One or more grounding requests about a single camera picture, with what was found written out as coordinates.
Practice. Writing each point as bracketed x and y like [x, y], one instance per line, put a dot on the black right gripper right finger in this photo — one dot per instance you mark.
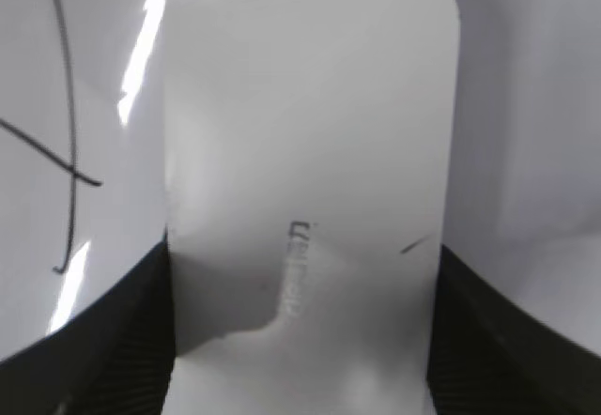
[487, 356]

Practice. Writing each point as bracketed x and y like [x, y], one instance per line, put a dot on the white board eraser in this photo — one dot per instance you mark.
[307, 152]

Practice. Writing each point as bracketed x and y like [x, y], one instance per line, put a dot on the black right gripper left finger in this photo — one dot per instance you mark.
[115, 357]

